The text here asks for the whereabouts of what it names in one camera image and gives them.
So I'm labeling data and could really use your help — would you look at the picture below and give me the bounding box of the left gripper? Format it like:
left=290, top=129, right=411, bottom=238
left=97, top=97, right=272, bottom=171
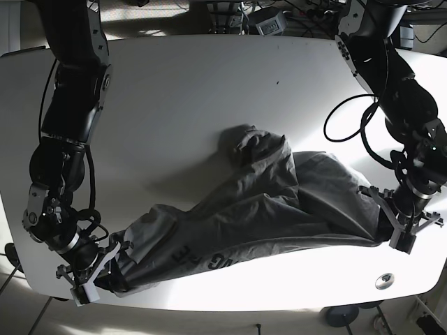
left=358, top=186, right=444, bottom=253

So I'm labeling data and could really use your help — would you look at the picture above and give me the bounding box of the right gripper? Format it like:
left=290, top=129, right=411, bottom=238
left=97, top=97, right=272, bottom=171
left=56, top=233, right=133, bottom=306

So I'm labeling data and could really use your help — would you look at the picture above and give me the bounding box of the grey Hugging Face T-shirt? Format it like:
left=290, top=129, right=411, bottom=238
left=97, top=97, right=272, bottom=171
left=96, top=126, right=393, bottom=297

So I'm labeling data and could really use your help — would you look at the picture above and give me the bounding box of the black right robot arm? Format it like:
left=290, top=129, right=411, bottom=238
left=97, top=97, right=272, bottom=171
left=22, top=1, right=129, bottom=306

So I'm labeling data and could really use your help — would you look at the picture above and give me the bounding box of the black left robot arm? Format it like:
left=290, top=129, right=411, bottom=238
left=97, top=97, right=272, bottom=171
left=335, top=1, right=446, bottom=253

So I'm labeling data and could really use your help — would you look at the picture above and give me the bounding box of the right silver table grommet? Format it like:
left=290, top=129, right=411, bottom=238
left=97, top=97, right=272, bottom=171
left=374, top=273, right=395, bottom=290

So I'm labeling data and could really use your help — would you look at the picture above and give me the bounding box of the left black table leg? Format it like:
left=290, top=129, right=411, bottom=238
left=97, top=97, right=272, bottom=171
left=28, top=297, right=53, bottom=335

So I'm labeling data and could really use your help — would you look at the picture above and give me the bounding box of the black round stand base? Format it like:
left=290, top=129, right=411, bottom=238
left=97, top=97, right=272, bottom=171
left=325, top=305, right=359, bottom=328

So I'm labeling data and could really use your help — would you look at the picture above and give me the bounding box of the grey multi-socket box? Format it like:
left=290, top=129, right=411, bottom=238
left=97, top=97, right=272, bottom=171
left=254, top=7, right=286, bottom=36

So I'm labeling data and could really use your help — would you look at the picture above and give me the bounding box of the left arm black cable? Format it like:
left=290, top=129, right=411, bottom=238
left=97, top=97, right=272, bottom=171
left=323, top=94, right=406, bottom=172

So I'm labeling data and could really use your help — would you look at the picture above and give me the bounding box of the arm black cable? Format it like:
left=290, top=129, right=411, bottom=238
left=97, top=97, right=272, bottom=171
left=80, top=146, right=109, bottom=245
left=323, top=94, right=406, bottom=172

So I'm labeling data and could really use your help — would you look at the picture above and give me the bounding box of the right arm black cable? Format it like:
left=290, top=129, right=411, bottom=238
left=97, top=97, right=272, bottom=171
left=80, top=146, right=109, bottom=245

